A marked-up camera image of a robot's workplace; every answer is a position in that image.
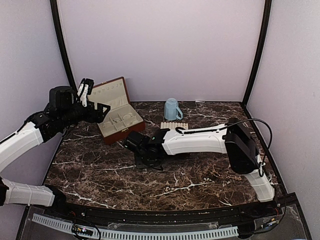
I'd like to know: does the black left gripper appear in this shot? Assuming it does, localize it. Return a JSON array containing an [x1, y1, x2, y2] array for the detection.
[[59, 100, 110, 128]]

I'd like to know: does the red jewelry display tray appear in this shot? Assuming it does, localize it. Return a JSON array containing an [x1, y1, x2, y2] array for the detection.
[[160, 121, 191, 161]]

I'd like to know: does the light blue faceted mug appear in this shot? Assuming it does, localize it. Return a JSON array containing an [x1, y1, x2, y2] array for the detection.
[[164, 98, 183, 121]]

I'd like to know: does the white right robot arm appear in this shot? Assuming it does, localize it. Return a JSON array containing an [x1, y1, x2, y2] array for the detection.
[[123, 118, 276, 217]]

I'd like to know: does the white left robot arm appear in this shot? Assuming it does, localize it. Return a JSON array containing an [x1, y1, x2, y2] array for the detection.
[[0, 78, 111, 218]]

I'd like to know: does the open red jewelry box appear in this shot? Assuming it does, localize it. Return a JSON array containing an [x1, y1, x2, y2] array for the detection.
[[88, 76, 146, 145]]

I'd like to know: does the white perforated cable rail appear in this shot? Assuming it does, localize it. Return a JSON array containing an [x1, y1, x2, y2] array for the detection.
[[31, 213, 239, 240]]

